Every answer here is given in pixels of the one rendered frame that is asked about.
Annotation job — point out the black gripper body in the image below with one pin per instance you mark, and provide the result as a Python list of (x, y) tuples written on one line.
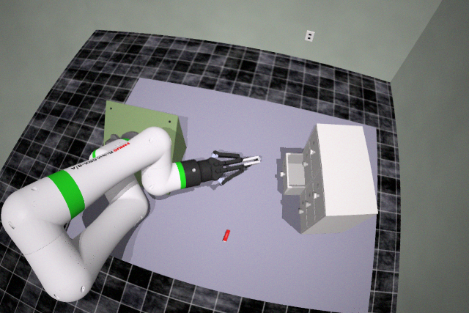
[(208, 169)]

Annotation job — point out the small white chest of drawers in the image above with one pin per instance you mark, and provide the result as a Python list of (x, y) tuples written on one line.
[(347, 179)]

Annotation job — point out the grey drawer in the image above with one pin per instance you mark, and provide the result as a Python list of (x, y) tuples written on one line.
[(310, 204), (315, 152), (307, 164), (293, 171), (303, 212), (318, 195)]

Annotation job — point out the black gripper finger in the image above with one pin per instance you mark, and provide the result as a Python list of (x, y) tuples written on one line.
[(237, 159), (241, 167)]

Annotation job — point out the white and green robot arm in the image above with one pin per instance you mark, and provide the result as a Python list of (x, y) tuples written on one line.
[(34, 216)]

